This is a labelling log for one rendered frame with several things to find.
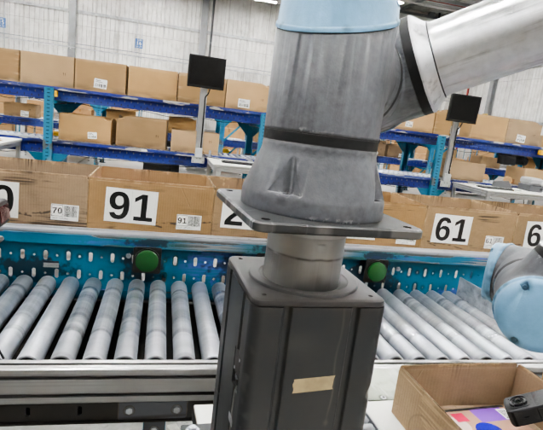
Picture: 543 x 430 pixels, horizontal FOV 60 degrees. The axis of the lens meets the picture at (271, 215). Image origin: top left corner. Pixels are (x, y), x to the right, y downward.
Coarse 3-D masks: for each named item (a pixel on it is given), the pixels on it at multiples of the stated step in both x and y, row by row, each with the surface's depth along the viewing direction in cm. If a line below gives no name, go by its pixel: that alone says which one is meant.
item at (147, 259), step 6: (144, 252) 147; (150, 252) 147; (138, 258) 147; (144, 258) 147; (150, 258) 147; (156, 258) 148; (138, 264) 147; (144, 264) 147; (150, 264) 148; (156, 264) 148; (144, 270) 148; (150, 270) 148
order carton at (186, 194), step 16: (96, 176) 163; (112, 176) 175; (128, 176) 176; (144, 176) 177; (160, 176) 179; (176, 176) 180; (192, 176) 181; (96, 192) 147; (160, 192) 151; (176, 192) 152; (192, 192) 154; (208, 192) 155; (96, 208) 148; (160, 208) 152; (176, 208) 154; (192, 208) 155; (208, 208) 156; (96, 224) 149; (112, 224) 150; (128, 224) 152; (144, 224) 153; (160, 224) 154; (208, 224) 157
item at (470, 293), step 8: (464, 280) 171; (464, 288) 170; (472, 288) 166; (480, 288) 162; (464, 296) 170; (472, 296) 165; (480, 296) 162; (472, 304) 165; (480, 304) 161; (488, 304) 157; (488, 312) 157
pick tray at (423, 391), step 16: (400, 368) 92; (416, 368) 93; (432, 368) 94; (448, 368) 95; (464, 368) 96; (480, 368) 97; (496, 368) 98; (512, 368) 99; (400, 384) 91; (416, 384) 86; (432, 384) 95; (448, 384) 96; (464, 384) 97; (480, 384) 98; (496, 384) 99; (512, 384) 100; (528, 384) 96; (400, 400) 91; (416, 400) 85; (432, 400) 81; (448, 400) 97; (464, 400) 98; (480, 400) 99; (496, 400) 100; (400, 416) 90; (416, 416) 85; (432, 416) 80; (448, 416) 77
